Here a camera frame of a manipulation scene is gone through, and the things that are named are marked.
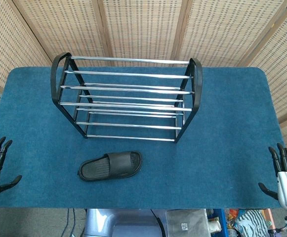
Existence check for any grey box with QR code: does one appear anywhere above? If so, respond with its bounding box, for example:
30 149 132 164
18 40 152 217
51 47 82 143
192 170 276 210
164 209 211 237

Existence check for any blue floor cable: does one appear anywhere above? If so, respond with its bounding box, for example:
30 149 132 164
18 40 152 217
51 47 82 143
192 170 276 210
60 208 77 237

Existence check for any woven bamboo folding screen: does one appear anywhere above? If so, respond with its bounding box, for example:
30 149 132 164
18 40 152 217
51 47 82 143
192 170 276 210
0 0 287 155

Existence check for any blue carpet mat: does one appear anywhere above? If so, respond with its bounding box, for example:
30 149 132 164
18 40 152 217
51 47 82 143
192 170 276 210
0 66 287 210

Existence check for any black slide sandal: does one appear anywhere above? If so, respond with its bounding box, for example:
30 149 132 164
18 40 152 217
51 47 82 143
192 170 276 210
78 150 143 183

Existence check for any black chrome shoe rack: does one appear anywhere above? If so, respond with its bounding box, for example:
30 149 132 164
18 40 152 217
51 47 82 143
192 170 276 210
50 51 204 143

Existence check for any grey-blue robot torso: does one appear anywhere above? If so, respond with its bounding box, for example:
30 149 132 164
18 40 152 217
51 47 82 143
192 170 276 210
84 208 164 237

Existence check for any blue metal frame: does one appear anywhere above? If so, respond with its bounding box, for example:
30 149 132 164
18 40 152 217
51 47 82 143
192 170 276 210
211 208 227 237

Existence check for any black strap cable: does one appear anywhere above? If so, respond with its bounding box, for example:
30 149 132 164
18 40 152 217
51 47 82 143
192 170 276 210
150 209 165 234

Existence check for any striped black white bag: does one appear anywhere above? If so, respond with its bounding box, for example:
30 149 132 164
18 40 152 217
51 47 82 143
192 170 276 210
233 209 275 237

